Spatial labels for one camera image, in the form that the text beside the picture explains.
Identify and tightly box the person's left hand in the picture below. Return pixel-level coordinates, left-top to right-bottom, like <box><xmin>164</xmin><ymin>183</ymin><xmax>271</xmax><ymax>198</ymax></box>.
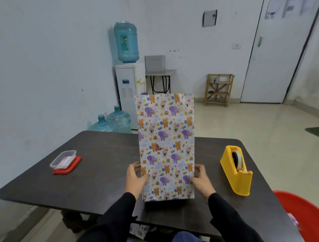
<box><xmin>125</xmin><ymin>162</ymin><xmax>150</xmax><ymax>200</ymax></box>

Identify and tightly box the person's right hand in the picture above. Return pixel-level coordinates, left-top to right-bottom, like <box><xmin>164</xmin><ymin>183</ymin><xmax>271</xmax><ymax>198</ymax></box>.
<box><xmin>190</xmin><ymin>165</ymin><xmax>216</xmax><ymax>200</ymax></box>

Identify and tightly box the animal print gift-wrapped box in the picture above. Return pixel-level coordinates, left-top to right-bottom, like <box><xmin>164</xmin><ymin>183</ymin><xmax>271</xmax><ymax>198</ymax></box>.
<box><xmin>135</xmin><ymin>93</ymin><xmax>195</xmax><ymax>202</ymax></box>

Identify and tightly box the person's left forearm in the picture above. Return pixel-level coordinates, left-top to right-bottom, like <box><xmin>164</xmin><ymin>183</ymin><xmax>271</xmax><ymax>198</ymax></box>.
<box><xmin>77</xmin><ymin>192</ymin><xmax>138</xmax><ymax>242</ymax></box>

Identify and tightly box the person's right forearm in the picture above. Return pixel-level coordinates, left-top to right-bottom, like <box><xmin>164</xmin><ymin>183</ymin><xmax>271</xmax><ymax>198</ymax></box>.
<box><xmin>208</xmin><ymin>192</ymin><xmax>265</xmax><ymax>242</ymax></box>

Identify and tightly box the yellow tape dispenser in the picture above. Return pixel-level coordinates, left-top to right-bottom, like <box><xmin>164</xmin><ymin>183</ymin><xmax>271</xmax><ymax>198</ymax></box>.
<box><xmin>220</xmin><ymin>145</ymin><xmax>253</xmax><ymax>196</ymax></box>

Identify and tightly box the clear tape roll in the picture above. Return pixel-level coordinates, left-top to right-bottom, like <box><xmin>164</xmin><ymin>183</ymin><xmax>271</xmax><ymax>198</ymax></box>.
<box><xmin>231</xmin><ymin>150</ymin><xmax>243</xmax><ymax>171</ymax></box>

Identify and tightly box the wrapping paper scrap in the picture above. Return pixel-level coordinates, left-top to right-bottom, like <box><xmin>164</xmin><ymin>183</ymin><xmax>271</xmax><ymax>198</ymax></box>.
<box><xmin>129</xmin><ymin>223</ymin><xmax>150</xmax><ymax>240</ymax></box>

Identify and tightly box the person's blue trouser leg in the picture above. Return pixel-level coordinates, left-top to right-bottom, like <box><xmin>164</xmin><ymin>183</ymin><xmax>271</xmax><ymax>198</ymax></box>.
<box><xmin>171</xmin><ymin>231</ymin><xmax>203</xmax><ymax>242</ymax></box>

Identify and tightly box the large blue water bottle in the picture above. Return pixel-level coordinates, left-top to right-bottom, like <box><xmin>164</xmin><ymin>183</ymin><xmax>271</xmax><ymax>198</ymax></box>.
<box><xmin>107</xmin><ymin>105</ymin><xmax>132</xmax><ymax>133</ymax></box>
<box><xmin>87</xmin><ymin>114</ymin><xmax>113</xmax><ymax>132</ymax></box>

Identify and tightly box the red container lid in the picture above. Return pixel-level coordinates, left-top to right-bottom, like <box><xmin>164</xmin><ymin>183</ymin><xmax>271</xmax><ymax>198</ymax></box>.
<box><xmin>53</xmin><ymin>156</ymin><xmax>82</xmax><ymax>175</ymax></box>

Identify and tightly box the dark table base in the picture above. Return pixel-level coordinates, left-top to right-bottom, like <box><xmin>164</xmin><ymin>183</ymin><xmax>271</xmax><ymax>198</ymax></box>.
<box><xmin>61</xmin><ymin>209</ymin><xmax>101</xmax><ymax>234</ymax></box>

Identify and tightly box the clear plastic container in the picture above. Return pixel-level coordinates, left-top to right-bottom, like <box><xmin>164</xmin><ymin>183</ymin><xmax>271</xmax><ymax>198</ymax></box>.
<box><xmin>50</xmin><ymin>150</ymin><xmax>77</xmax><ymax>170</ymax></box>

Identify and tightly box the white water dispenser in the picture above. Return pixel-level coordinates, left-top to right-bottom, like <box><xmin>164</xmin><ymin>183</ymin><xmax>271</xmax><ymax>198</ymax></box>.
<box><xmin>115</xmin><ymin>63</ymin><xmax>147</xmax><ymax>130</ymax></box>

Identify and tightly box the wooden shelf rack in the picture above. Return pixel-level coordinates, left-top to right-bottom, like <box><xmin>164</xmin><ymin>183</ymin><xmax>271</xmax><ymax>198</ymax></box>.
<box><xmin>205</xmin><ymin>74</ymin><xmax>235</xmax><ymax>107</ymax></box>

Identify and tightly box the small desk with black legs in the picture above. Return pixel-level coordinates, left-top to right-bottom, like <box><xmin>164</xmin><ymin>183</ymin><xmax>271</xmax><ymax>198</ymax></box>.
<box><xmin>145</xmin><ymin>69</ymin><xmax>177</xmax><ymax>95</ymax></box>

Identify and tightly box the red plastic chair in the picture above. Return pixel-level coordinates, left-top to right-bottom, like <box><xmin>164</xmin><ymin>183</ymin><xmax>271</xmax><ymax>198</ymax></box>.
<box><xmin>273</xmin><ymin>190</ymin><xmax>319</xmax><ymax>242</ymax></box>

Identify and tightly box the gray box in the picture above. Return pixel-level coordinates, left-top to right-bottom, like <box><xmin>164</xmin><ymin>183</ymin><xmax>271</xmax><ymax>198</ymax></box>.
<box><xmin>145</xmin><ymin>55</ymin><xmax>166</xmax><ymax>73</ymax></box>

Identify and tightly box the blue water bottle with label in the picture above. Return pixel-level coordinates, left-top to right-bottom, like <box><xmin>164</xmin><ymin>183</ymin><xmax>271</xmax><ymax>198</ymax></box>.
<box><xmin>114</xmin><ymin>21</ymin><xmax>140</xmax><ymax>63</ymax></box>

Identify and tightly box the white door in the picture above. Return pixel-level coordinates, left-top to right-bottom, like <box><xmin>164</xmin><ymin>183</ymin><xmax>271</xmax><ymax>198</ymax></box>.
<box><xmin>241</xmin><ymin>0</ymin><xmax>319</xmax><ymax>104</ymax></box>

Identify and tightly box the paper sheet on door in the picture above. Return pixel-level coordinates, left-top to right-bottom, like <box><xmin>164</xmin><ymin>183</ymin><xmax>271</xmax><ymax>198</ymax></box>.
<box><xmin>300</xmin><ymin>0</ymin><xmax>317</xmax><ymax>15</ymax></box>
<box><xmin>282</xmin><ymin>0</ymin><xmax>302</xmax><ymax>18</ymax></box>
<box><xmin>265</xmin><ymin>0</ymin><xmax>284</xmax><ymax>20</ymax></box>

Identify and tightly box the gray wall panel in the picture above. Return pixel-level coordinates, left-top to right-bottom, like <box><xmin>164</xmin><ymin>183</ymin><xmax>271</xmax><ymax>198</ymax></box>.
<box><xmin>202</xmin><ymin>10</ymin><xmax>218</xmax><ymax>27</ymax></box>

